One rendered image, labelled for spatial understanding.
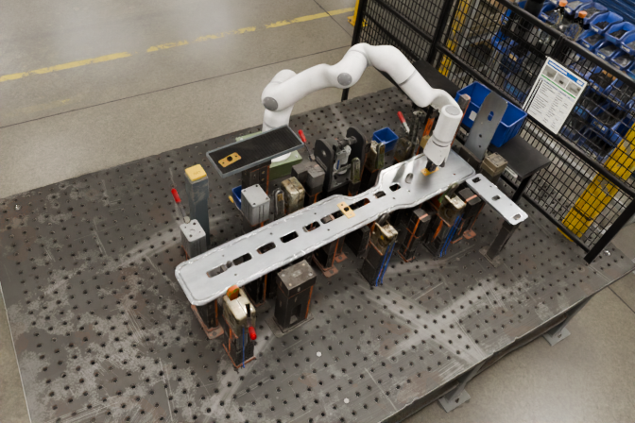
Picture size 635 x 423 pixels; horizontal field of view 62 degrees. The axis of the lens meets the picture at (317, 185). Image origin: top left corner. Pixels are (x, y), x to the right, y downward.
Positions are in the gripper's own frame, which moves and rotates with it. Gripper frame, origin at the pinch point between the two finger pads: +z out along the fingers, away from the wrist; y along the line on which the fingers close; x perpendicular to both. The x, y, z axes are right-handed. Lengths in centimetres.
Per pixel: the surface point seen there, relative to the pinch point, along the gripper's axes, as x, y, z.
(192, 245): -108, -12, 0
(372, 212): -37.7, 6.6, 3.2
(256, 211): -82, -12, -4
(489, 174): 23.5, 15.2, 2.9
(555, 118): 55, 16, -19
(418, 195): -14.6, 8.8, 3.2
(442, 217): -8.0, 19.9, 9.8
